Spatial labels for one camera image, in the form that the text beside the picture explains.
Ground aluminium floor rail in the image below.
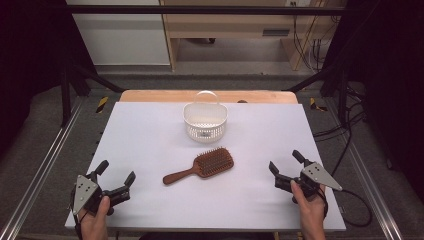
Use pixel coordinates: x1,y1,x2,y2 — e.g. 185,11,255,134
324,99,405,240
0,99,85,240

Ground person's left hand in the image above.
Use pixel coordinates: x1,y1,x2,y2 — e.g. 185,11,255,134
79,195,111,240

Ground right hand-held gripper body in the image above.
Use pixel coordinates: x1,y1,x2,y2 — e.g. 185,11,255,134
273,161,344,200

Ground black curtain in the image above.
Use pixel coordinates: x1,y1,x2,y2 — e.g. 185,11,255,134
0,0,98,158
319,0,424,194

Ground wooden table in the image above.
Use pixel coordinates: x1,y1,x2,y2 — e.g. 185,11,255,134
119,89,299,104

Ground white cabinet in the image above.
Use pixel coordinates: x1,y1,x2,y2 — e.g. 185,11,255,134
65,0,172,66

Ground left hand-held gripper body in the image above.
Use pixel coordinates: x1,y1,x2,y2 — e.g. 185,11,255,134
71,171,132,217

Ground black metal frame bar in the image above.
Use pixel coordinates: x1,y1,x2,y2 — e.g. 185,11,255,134
64,4,349,16

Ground person's right hand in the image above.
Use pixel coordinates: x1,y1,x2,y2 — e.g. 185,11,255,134
290,179,328,232

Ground white table mat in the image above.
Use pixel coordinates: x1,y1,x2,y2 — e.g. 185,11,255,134
64,101,347,233

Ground brown wooden hairbrush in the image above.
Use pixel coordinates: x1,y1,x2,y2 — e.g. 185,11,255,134
162,147,235,186

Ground white plastic basket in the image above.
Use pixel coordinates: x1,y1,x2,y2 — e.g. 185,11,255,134
182,90,229,144

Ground black floor cables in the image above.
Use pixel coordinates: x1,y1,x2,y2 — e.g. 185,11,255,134
313,84,368,176

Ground black metal stand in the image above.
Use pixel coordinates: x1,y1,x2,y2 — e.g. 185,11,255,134
59,61,125,128
286,64,350,126

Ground bundle of black cables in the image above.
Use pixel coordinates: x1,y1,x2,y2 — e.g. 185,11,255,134
291,2,338,73

